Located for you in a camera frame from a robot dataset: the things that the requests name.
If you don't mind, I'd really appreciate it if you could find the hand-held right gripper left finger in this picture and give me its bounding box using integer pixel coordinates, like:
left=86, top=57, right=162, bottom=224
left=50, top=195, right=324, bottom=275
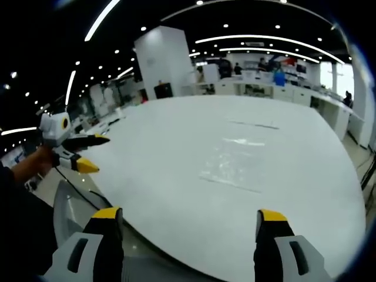
left=43, top=206, right=125, bottom=282

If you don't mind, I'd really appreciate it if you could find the white square pillar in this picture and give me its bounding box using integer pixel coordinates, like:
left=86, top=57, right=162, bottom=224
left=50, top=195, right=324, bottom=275
left=133, top=25, right=196, bottom=100

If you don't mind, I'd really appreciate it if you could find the white workbench with clutter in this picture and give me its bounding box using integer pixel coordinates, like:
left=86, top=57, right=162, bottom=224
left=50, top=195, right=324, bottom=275
left=69, top=83, right=147, bottom=136

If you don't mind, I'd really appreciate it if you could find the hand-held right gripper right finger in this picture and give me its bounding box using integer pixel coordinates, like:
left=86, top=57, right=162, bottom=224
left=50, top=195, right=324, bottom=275
left=253, top=209, right=333, bottom=282

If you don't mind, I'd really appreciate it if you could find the person's dark clothing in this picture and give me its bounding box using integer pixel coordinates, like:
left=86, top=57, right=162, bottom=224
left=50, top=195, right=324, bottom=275
left=0, top=163, right=59, bottom=278

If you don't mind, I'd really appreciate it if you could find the grey chair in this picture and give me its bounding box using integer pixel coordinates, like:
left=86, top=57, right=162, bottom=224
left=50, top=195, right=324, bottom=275
left=52, top=179, right=102, bottom=247

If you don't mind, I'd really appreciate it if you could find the bright window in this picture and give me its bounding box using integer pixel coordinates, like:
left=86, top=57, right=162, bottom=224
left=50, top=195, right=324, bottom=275
left=319, top=61, right=355, bottom=99

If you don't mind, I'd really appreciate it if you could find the clear resealable bag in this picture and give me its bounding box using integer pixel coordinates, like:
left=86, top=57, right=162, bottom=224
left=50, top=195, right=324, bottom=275
left=199, top=136, right=267, bottom=194

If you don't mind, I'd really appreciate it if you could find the black cable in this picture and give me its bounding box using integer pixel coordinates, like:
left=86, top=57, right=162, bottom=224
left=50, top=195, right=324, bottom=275
left=55, top=166, right=113, bottom=207

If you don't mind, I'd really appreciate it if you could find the long white counter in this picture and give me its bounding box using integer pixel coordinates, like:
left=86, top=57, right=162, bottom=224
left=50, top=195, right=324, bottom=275
left=181, top=78, right=365, bottom=149

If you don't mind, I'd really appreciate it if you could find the black cabinet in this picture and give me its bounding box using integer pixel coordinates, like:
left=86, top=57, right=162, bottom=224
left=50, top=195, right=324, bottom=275
left=153, top=82, right=173, bottom=100

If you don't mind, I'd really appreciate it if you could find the person's left hand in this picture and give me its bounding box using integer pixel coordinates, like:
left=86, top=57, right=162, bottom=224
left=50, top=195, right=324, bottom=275
left=34, top=145, right=61, bottom=177

